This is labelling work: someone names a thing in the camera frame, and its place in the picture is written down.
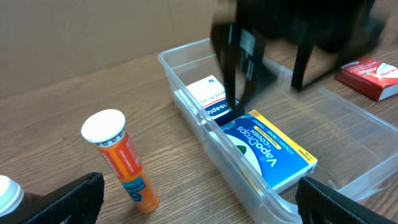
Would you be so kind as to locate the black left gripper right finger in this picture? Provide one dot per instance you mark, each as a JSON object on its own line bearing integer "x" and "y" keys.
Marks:
{"x": 319, "y": 204}

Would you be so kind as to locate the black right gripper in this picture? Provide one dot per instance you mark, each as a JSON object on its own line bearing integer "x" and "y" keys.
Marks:
{"x": 332, "y": 25}

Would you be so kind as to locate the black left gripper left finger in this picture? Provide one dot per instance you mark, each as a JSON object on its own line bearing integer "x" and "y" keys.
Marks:
{"x": 77, "y": 202}

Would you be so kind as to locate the blue yellow VapoDrops box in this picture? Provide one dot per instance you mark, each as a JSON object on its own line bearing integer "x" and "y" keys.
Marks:
{"x": 278, "y": 159}

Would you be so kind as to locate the white blue plaster box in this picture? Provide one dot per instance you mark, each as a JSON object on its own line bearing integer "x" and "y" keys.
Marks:
{"x": 211, "y": 96}

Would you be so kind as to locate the red white medicine box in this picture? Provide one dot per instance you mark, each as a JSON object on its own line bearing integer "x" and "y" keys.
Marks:
{"x": 372, "y": 78}

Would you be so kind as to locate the clear plastic container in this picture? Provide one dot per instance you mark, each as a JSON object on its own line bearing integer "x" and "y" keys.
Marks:
{"x": 356, "y": 151}

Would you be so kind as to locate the dark bottle white cap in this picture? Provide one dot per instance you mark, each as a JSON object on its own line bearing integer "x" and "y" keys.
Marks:
{"x": 16, "y": 203}

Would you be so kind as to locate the orange tube white cap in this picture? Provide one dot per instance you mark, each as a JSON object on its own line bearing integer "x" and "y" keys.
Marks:
{"x": 106, "y": 130}

